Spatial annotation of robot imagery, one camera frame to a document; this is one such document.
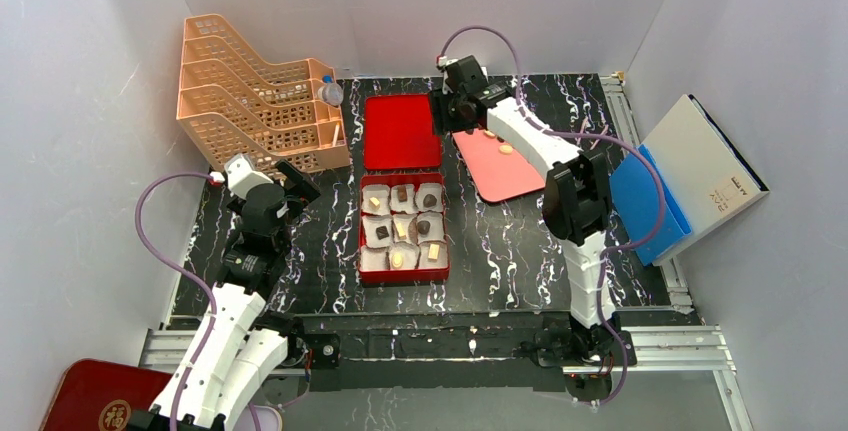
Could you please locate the white rectangular chocolate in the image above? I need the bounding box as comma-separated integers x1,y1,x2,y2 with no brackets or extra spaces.
427,243,441,261

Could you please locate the red chocolate box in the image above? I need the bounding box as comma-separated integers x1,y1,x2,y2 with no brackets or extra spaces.
358,173,451,286

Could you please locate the dark red round tin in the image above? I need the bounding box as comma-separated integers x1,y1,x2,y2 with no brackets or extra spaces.
40,359,171,431

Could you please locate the orange plastic file rack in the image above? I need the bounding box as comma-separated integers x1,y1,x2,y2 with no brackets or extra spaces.
176,14,351,178

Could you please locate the white block chocolate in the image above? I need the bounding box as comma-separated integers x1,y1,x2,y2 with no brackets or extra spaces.
397,222,408,239

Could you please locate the pink plastic tray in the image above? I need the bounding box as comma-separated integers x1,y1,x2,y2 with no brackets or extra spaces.
452,130,544,203

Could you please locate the blue folder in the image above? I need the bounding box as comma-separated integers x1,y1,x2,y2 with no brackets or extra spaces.
609,144,692,265

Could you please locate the red tin lid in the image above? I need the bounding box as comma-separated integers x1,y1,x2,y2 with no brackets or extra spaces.
363,94,442,171

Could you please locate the aluminium rail frame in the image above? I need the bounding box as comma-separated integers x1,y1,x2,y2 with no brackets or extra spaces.
139,72,757,431

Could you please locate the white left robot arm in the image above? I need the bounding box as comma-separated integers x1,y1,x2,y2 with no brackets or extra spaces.
127,154,320,430

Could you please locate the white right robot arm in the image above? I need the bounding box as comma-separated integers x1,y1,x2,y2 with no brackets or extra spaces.
428,56,619,362

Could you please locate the plastic water bottle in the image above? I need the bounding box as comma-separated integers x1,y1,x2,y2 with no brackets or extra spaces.
317,75,344,107

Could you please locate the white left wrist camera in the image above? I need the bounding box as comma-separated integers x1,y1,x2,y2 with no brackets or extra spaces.
224,153,273,199

